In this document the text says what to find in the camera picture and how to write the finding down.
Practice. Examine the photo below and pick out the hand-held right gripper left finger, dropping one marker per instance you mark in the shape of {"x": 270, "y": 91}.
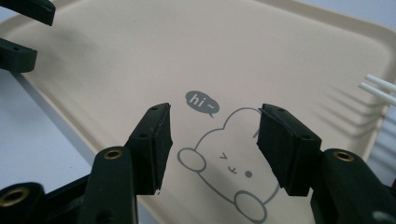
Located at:
{"x": 149, "y": 155}

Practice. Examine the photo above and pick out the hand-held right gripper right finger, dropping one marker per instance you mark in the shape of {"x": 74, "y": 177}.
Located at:
{"x": 286, "y": 149}

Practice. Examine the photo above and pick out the white chopstick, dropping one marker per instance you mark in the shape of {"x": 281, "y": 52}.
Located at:
{"x": 378, "y": 93}
{"x": 381, "y": 82}

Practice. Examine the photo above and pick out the beige tray with rabbit print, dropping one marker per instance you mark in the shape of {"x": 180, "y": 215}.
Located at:
{"x": 202, "y": 56}

